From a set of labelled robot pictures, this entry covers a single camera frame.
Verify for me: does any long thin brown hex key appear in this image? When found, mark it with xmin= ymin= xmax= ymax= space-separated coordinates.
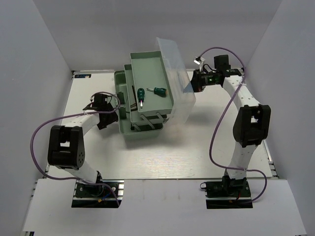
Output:
xmin=130 ymin=86 xmax=137 ymax=109

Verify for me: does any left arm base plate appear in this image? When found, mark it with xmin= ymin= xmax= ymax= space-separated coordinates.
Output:
xmin=71 ymin=180 xmax=125 ymax=208

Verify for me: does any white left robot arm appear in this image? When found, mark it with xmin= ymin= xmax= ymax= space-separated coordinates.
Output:
xmin=48 ymin=92 xmax=121 ymax=196

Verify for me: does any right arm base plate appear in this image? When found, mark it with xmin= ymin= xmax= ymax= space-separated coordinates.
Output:
xmin=200 ymin=181 xmax=253 ymax=209

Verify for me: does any green plastic toolbox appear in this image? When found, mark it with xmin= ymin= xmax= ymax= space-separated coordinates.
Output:
xmin=114 ymin=38 xmax=196 ymax=141

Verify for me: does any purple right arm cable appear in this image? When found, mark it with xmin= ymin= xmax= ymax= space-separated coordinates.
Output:
xmin=194 ymin=47 xmax=268 ymax=204

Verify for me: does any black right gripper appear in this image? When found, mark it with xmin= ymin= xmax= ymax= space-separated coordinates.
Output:
xmin=183 ymin=69 xmax=219 ymax=93

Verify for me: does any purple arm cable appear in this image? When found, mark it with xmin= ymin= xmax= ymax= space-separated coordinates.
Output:
xmin=30 ymin=92 xmax=122 ymax=207
xmin=194 ymin=47 xmax=268 ymax=204

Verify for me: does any green orange stubby screwdriver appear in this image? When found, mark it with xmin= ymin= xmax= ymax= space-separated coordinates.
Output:
xmin=146 ymin=88 xmax=167 ymax=97

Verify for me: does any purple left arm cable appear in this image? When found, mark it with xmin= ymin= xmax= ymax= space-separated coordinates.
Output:
xmin=30 ymin=92 xmax=122 ymax=207

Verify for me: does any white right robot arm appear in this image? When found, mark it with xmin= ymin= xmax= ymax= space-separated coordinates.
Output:
xmin=190 ymin=55 xmax=271 ymax=196

